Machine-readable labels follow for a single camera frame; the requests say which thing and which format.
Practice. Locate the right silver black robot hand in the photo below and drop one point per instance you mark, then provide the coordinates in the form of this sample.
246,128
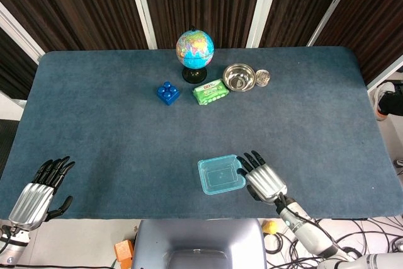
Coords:
266,182

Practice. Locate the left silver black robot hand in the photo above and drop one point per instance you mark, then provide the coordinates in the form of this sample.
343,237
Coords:
31,203

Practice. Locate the blue translucent plastic lid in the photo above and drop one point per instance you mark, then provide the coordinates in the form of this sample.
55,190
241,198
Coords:
218,177

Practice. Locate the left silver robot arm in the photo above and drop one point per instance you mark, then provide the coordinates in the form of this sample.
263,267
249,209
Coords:
14,247

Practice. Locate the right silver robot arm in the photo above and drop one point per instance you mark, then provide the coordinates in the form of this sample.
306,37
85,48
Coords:
310,237

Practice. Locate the orange wooden block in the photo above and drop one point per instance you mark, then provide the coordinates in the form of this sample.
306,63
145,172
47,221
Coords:
124,251

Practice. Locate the yellow round object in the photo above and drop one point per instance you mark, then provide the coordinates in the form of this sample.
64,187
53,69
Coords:
270,227

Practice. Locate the grey blue robot torso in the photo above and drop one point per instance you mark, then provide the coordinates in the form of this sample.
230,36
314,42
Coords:
198,240

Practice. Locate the green wet wipes pack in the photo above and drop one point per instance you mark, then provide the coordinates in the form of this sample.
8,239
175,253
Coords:
210,92

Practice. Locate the stainless steel bowl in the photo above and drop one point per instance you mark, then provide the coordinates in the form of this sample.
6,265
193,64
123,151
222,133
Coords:
239,77

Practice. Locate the blue table cloth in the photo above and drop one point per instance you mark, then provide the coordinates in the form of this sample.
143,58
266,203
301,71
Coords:
126,140

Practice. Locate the blue toy building block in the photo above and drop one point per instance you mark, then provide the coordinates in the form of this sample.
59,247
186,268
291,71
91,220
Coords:
168,94

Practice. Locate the white orange sneaker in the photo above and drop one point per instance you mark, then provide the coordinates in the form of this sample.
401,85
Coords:
382,95

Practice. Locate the desk globe on black stand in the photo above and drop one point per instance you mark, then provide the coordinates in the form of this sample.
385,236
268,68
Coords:
195,47

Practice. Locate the white partition post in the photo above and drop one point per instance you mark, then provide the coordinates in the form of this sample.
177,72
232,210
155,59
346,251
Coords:
263,4
333,6
19,29
141,4

